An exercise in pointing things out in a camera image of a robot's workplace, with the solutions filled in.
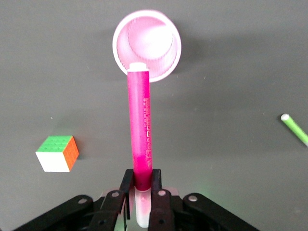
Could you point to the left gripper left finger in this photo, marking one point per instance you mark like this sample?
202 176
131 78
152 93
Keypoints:
113 207

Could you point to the colourful puzzle cube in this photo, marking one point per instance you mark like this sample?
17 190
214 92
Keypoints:
54 158

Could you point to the pink marker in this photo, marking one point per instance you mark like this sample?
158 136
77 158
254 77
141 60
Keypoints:
139 120

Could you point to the pink mesh cup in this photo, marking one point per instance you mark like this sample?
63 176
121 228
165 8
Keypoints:
146 38

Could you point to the green marker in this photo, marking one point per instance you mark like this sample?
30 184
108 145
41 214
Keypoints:
296 128

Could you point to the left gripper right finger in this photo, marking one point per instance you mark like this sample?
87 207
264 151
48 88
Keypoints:
160 209

